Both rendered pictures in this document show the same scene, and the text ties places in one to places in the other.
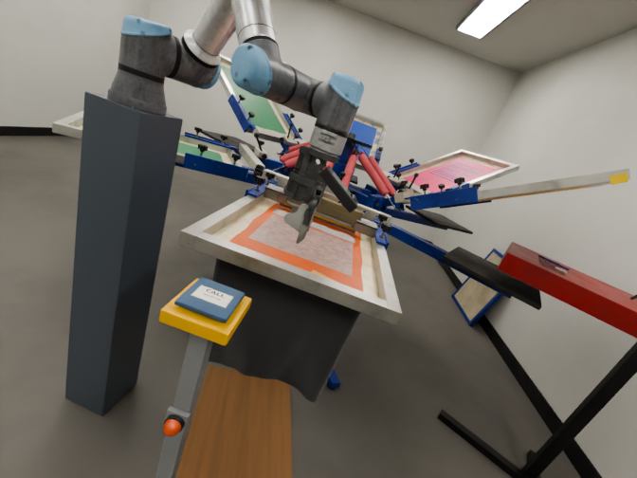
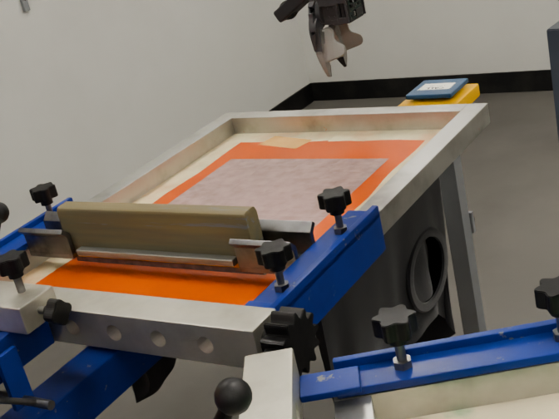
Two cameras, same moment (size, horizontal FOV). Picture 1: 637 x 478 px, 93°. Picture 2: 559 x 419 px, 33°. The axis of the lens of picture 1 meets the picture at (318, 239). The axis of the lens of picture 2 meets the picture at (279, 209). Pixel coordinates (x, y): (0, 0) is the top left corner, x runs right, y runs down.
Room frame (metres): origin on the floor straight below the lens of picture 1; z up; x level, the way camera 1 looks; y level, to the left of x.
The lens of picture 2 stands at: (2.21, 0.94, 1.52)
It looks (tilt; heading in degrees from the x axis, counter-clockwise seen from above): 22 degrees down; 216
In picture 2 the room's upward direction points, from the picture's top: 13 degrees counter-clockwise
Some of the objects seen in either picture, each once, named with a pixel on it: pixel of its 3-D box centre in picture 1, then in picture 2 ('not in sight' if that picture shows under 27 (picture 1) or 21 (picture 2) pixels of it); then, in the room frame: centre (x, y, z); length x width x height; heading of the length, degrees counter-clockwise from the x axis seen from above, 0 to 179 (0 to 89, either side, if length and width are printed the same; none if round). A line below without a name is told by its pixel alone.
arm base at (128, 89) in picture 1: (139, 88); not in sight; (0.91, 0.65, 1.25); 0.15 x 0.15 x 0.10
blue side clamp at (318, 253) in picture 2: (261, 193); (317, 276); (1.30, 0.31, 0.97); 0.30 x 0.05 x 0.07; 0
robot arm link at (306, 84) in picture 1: (300, 93); not in sight; (0.72, 0.15, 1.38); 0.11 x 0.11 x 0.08; 57
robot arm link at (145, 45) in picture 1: (148, 45); not in sight; (0.91, 0.64, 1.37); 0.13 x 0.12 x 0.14; 147
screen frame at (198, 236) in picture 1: (311, 231); (241, 199); (1.06, 0.03, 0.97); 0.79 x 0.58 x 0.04; 0
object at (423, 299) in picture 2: not in sight; (375, 296); (1.00, 0.22, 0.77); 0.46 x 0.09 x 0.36; 0
